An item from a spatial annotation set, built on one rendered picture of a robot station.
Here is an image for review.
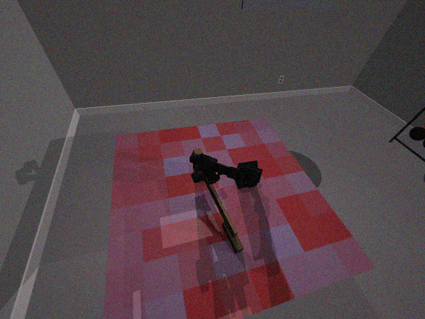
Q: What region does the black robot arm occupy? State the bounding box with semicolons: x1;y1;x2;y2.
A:
189;152;263;188

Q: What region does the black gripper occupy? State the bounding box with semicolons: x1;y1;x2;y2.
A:
191;170;222;183

